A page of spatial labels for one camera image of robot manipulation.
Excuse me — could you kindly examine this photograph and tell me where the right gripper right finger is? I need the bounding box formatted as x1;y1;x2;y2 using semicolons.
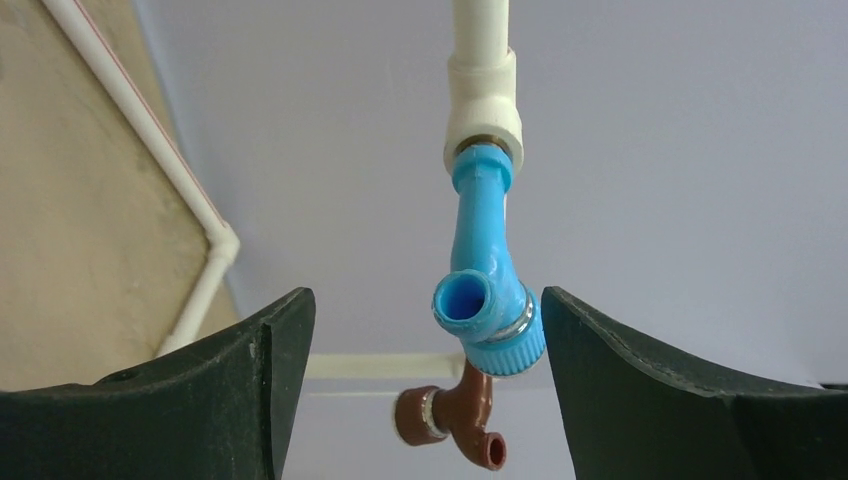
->
541;287;847;479

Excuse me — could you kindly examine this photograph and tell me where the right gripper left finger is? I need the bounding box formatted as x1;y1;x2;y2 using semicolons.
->
1;287;316;479

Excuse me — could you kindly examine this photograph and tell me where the blue faucet with chrome knob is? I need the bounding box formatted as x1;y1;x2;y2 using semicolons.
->
432;144;546;378

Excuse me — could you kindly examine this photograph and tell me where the brown faucet on frame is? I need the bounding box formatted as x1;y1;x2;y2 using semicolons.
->
392;362;507;471

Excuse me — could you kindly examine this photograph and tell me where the white PVC pipe frame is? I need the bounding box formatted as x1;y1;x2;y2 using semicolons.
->
47;1;524;379

